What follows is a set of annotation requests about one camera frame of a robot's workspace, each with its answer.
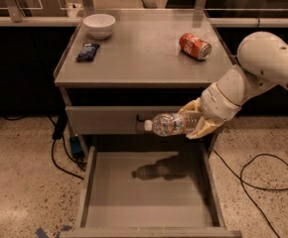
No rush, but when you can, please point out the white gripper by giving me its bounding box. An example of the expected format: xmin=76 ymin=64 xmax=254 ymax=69
xmin=179 ymin=83 xmax=240 ymax=140

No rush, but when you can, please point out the blue floor tape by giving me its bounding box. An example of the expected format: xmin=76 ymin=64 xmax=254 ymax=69
xmin=35 ymin=225 xmax=72 ymax=238

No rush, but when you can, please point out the black floor cable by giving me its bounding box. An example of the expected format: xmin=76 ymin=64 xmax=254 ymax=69
xmin=213 ymin=148 xmax=288 ymax=238
xmin=1 ymin=114 xmax=88 ymax=180

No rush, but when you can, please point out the black floor cable left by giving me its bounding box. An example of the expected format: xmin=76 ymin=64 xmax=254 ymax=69
xmin=1 ymin=114 xmax=88 ymax=180

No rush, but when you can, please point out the closed grey drawer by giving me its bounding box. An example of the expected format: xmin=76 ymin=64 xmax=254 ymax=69
xmin=66 ymin=106 xmax=178 ymax=134

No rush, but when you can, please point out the orange soda can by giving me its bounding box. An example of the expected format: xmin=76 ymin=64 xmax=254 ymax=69
xmin=179 ymin=33 xmax=212 ymax=60

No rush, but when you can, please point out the black drawer handle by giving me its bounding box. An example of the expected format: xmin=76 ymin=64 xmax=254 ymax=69
xmin=136 ymin=115 xmax=151 ymax=123

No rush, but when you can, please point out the open grey drawer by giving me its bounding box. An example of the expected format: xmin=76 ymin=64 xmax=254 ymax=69
xmin=60 ymin=146 xmax=242 ymax=238

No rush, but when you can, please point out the dark blue snack packet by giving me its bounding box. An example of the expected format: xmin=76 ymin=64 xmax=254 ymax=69
xmin=76 ymin=44 xmax=100 ymax=62

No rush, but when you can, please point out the blue power adapter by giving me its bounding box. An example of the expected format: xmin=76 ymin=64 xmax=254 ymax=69
xmin=70 ymin=136 xmax=84 ymax=159

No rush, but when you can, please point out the long grey counter ledge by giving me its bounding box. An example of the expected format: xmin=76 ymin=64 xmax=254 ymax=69
xmin=0 ymin=9 xmax=288 ymax=28

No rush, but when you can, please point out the white bowl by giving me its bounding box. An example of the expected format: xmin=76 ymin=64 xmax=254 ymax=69
xmin=83 ymin=14 xmax=115 ymax=40

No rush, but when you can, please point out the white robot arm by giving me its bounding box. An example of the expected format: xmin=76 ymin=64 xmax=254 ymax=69
xmin=180 ymin=32 xmax=288 ymax=139

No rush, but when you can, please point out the grey drawer cabinet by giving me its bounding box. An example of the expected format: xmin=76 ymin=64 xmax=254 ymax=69
xmin=55 ymin=17 xmax=233 ymax=153

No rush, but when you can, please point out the black floor cable right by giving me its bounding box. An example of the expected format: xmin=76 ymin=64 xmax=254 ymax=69
xmin=213 ymin=148 xmax=288 ymax=238

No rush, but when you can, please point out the clear plastic water bottle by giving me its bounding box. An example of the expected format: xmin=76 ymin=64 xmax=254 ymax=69
xmin=144 ymin=113 xmax=201 ymax=137

